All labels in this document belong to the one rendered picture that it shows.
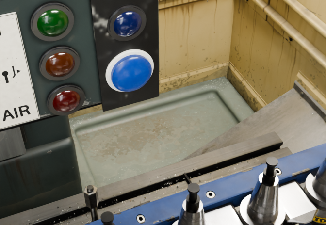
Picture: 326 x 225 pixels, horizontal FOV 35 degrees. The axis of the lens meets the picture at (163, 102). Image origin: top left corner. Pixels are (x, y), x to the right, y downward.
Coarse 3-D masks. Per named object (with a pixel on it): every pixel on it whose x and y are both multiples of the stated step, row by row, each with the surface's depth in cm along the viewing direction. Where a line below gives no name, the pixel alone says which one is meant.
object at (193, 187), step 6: (192, 186) 63; (198, 186) 63; (192, 192) 62; (186, 198) 64; (192, 198) 63; (198, 198) 64; (186, 204) 64; (192, 204) 63; (198, 204) 64; (192, 210) 64
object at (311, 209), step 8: (280, 184) 77; (288, 184) 77; (296, 184) 77; (280, 192) 76; (288, 192) 76; (296, 192) 76; (304, 192) 76; (280, 200) 75; (288, 200) 75; (296, 200) 75; (304, 200) 75; (288, 208) 74; (296, 208) 74; (304, 208) 74; (312, 208) 74; (288, 216) 73; (296, 216) 73; (304, 216) 73; (312, 216) 73
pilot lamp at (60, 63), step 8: (56, 56) 33; (64, 56) 33; (72, 56) 34; (48, 64) 33; (56, 64) 33; (64, 64) 34; (72, 64) 34; (48, 72) 34; (56, 72) 34; (64, 72) 34
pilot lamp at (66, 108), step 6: (66, 90) 35; (60, 96) 35; (66, 96) 35; (72, 96) 36; (78, 96) 36; (54, 102) 35; (60, 102) 35; (66, 102) 36; (72, 102) 36; (78, 102) 36; (54, 108) 36; (60, 108) 36; (66, 108) 36; (72, 108) 36
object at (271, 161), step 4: (268, 160) 66; (272, 160) 66; (276, 160) 66; (268, 164) 65; (272, 164) 65; (276, 164) 65; (268, 168) 66; (272, 168) 66; (264, 172) 67; (268, 172) 67; (272, 172) 66; (276, 172) 67; (264, 176) 67; (268, 176) 67; (272, 176) 67; (264, 180) 67; (268, 180) 67; (272, 180) 67
